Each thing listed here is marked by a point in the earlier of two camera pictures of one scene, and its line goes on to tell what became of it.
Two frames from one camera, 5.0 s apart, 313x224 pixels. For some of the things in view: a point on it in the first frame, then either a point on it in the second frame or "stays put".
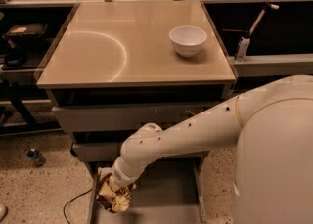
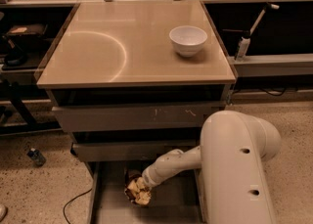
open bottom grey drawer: [167, 192] stays put
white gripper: [114, 174] -> [149, 176]
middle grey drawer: [110, 152] stays put
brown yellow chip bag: [106, 196] -> [136, 189]
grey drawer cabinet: [111, 70] stays put
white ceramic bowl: [187, 40] stays put
